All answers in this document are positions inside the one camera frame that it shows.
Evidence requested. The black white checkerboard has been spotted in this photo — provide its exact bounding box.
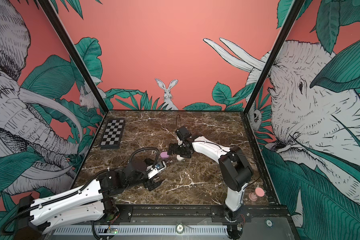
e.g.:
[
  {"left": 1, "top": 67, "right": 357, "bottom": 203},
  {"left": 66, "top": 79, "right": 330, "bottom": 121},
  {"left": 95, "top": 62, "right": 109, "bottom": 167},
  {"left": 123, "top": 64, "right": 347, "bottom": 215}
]
[{"left": 100, "top": 118, "right": 126, "bottom": 150}]

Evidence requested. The black corrugated cable conduit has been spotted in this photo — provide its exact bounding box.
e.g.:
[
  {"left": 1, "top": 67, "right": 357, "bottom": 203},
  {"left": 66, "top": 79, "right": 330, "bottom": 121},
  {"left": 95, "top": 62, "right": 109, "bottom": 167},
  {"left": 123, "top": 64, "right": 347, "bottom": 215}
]
[{"left": 1, "top": 176, "right": 109, "bottom": 236}]

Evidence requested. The white slotted cable duct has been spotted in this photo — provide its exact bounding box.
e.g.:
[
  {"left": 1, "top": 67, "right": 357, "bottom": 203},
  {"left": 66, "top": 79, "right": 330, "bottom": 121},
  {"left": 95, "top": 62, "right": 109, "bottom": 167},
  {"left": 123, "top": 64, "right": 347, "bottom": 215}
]
[{"left": 54, "top": 225, "right": 228, "bottom": 236}]

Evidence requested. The pink open round case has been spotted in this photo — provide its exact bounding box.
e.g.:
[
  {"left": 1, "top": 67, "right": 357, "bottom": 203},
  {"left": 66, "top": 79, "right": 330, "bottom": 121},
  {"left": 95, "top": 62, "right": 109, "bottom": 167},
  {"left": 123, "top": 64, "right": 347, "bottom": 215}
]
[{"left": 249, "top": 188, "right": 265, "bottom": 202}]

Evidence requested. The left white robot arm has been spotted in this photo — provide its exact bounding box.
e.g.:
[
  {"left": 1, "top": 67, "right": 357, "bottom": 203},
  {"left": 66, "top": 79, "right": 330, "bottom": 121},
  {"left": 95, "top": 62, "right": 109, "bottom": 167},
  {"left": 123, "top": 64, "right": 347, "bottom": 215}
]
[{"left": 14, "top": 159, "right": 167, "bottom": 240}]

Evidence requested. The white earbuds charging case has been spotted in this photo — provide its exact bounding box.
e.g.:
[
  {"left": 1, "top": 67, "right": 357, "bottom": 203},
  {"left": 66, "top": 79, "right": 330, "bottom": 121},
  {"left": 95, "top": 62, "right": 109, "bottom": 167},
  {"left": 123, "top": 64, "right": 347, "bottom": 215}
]
[{"left": 176, "top": 155, "right": 185, "bottom": 161}]

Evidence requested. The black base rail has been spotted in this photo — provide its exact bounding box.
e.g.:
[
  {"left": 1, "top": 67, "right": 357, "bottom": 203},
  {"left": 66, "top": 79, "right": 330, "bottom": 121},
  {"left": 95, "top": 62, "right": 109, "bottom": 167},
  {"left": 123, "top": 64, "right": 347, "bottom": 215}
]
[{"left": 113, "top": 205, "right": 293, "bottom": 224}]

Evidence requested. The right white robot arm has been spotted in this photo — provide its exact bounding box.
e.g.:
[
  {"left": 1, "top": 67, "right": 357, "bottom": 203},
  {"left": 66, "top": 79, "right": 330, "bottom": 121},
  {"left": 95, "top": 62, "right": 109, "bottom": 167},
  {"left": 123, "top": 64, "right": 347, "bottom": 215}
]
[{"left": 168, "top": 126, "right": 254, "bottom": 222}]

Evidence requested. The purple earbuds charging case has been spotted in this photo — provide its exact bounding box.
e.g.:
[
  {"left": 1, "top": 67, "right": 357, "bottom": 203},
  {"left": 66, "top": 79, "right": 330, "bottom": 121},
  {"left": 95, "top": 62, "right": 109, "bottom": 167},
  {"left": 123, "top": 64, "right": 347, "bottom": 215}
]
[{"left": 160, "top": 152, "right": 170, "bottom": 159}]

